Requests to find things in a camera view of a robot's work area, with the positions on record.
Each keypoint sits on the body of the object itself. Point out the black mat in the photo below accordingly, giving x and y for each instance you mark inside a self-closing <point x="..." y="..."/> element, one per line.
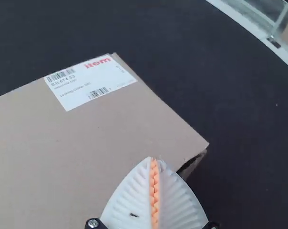
<point x="206" y="71"/>

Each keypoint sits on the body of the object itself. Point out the cardboard box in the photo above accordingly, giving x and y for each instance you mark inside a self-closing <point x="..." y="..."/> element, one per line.
<point x="75" y="155"/>

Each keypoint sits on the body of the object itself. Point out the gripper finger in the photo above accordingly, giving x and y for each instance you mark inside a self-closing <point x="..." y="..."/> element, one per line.
<point x="129" y="202"/>
<point x="179" y="205"/>

